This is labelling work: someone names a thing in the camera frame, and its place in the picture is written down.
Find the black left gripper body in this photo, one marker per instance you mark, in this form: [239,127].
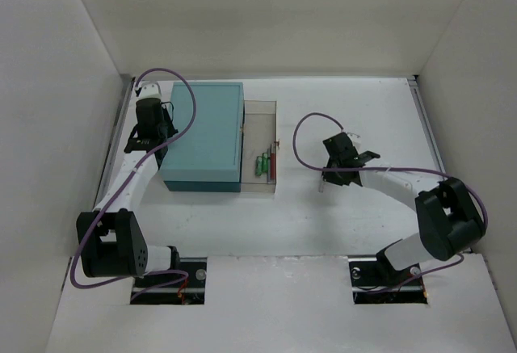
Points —
[143,142]

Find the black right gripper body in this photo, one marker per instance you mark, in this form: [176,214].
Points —
[335,178]

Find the teal makeup box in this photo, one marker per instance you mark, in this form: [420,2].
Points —
[208,157]

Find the red makeup pencil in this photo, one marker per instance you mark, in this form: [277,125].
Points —
[272,165]

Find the green tube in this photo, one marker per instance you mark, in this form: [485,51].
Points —
[258,166]
[264,163]

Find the clear acrylic drawer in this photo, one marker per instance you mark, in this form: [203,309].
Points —
[260,122]

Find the grey eyeliner pencil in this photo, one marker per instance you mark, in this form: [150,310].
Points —
[269,171]

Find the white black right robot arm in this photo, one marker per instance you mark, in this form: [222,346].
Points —
[447,219]

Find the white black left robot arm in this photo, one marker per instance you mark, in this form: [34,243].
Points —
[113,244]

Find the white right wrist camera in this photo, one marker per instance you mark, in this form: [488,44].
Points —
[356,139]

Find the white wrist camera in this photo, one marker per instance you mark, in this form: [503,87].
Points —
[356,139]
[149,90]

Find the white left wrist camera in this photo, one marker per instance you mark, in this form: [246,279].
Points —
[149,90]

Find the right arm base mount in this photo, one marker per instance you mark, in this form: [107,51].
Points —
[371,284]

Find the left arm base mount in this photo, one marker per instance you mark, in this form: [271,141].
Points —
[173,289]

